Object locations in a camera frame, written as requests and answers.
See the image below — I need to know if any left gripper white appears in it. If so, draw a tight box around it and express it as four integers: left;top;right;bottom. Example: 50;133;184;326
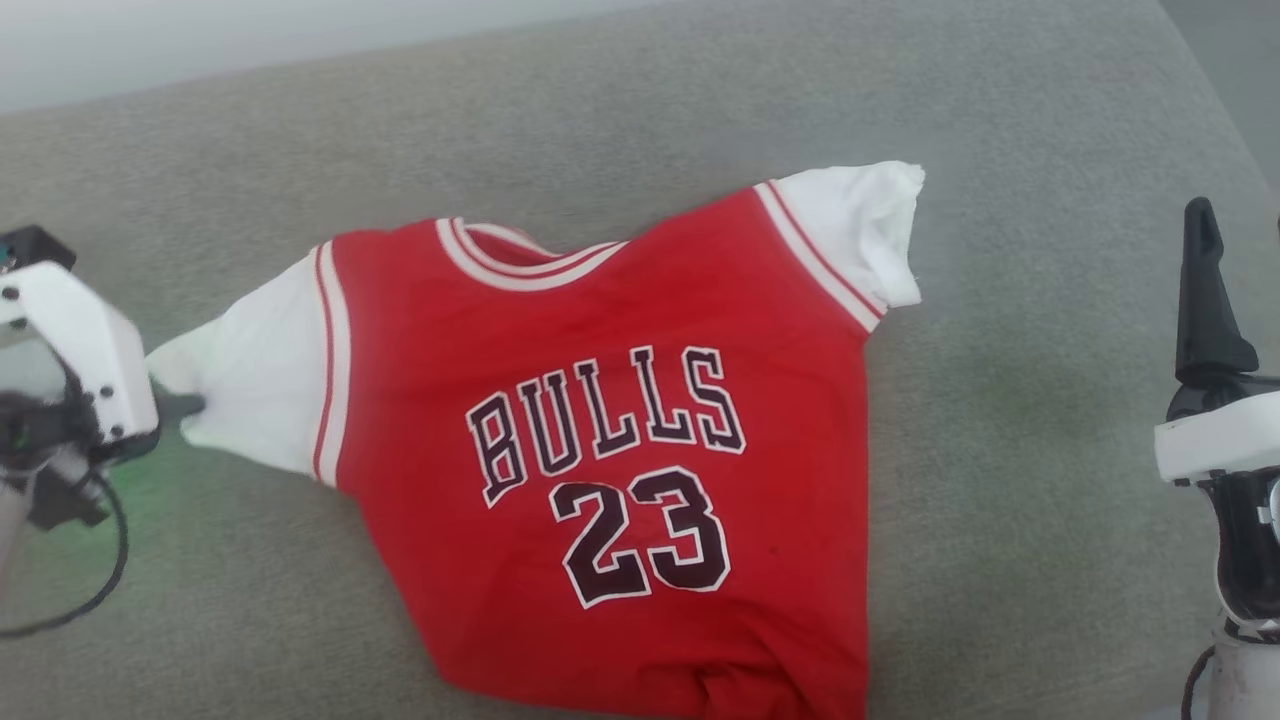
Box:
0;262;208;467

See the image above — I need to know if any left arm teal-plug cable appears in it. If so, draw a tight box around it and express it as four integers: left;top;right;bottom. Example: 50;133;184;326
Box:
0;470;131;641

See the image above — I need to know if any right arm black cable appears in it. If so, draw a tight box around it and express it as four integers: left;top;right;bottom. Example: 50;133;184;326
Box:
1182;645;1217;720

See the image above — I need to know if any red white Bulls jersey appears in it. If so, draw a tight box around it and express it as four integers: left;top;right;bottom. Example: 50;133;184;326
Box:
145;160;926;720

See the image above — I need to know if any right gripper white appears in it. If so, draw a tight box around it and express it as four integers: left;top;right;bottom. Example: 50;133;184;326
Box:
1155;198;1280;487

